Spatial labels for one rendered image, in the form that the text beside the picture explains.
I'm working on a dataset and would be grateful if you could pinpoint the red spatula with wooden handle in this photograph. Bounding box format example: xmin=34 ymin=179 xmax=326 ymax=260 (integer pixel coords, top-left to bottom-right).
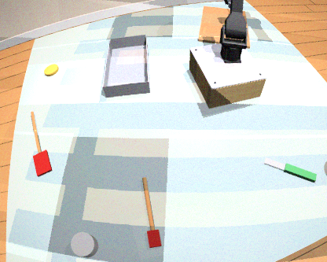
xmin=31 ymin=112 xmax=52 ymax=176

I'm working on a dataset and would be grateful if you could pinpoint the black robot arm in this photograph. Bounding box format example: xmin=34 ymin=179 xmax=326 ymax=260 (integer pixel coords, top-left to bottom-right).
xmin=219 ymin=0 xmax=248 ymax=64

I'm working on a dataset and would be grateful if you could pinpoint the yellow round disc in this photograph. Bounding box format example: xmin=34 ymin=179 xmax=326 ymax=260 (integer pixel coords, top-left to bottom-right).
xmin=44 ymin=64 xmax=59 ymax=76

